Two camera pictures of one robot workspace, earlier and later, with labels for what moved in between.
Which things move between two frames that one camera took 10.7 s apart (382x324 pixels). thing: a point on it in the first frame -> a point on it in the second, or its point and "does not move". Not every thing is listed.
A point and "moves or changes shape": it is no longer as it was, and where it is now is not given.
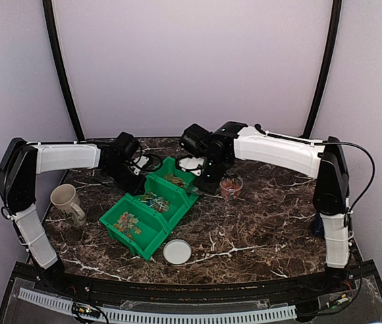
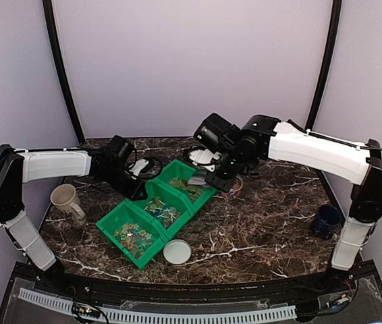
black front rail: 362,275 does not move
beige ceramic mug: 65,198 does not move
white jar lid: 177,252 does not move
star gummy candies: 127,223 -> 134,239
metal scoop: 192,189 moves or changes shape
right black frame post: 316,100 does not move
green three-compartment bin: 140,223 moves or changes shape
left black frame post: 56,47 does not move
